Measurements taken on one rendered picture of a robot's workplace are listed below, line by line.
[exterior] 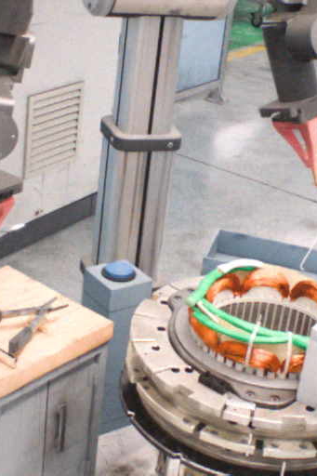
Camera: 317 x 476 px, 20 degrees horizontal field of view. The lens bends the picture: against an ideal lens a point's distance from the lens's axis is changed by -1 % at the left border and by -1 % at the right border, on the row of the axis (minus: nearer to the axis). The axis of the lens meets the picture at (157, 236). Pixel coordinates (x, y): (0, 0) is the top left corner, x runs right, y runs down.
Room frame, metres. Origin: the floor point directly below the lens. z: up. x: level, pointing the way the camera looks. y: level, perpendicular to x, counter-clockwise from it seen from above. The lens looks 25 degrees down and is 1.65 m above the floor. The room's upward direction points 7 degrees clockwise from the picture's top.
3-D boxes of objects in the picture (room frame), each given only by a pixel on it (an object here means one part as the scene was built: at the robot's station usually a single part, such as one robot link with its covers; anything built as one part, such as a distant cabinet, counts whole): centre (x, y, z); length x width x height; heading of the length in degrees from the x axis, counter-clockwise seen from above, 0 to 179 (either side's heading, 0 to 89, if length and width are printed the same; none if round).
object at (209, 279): (0.94, -0.07, 1.15); 0.15 x 0.04 x 0.02; 144
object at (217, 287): (0.97, -0.08, 1.12); 0.06 x 0.02 x 0.04; 144
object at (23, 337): (0.87, 0.14, 1.09); 0.04 x 0.01 x 0.02; 159
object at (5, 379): (0.94, 0.17, 1.05); 0.20 x 0.19 x 0.02; 144
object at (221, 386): (0.81, -0.08, 1.10); 0.03 x 0.01 x 0.01; 54
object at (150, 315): (0.92, -0.14, 1.09); 0.32 x 0.32 x 0.01
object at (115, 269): (1.15, 0.05, 1.04); 0.04 x 0.04 x 0.01
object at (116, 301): (1.15, 0.05, 0.91); 0.07 x 0.07 x 0.25; 39
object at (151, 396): (0.82, -0.03, 1.05); 0.09 x 0.04 x 0.01; 54
